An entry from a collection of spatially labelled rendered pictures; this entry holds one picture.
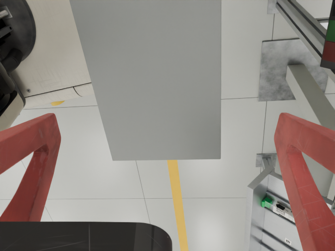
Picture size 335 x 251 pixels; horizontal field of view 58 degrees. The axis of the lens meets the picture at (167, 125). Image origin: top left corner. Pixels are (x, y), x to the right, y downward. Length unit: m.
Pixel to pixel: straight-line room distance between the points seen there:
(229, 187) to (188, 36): 1.17
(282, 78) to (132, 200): 1.00
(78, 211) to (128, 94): 1.39
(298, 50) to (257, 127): 0.37
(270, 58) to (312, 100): 0.28
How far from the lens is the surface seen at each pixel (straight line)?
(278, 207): 0.55
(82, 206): 1.86
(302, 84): 1.09
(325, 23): 0.86
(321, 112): 0.96
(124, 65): 0.55
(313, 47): 0.77
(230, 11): 1.13
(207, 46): 0.52
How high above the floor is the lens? 1.09
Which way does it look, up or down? 54 degrees down
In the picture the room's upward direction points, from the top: 171 degrees counter-clockwise
